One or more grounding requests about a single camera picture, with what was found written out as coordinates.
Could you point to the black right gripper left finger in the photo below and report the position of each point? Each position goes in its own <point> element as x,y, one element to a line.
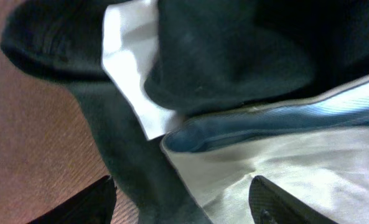
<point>93,205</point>

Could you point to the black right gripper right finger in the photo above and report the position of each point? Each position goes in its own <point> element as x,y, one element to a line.
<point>270,204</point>

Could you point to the dark clothes pile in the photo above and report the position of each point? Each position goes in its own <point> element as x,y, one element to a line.
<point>142,69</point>

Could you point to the khaki green shorts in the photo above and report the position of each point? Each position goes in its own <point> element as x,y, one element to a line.
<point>316,149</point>

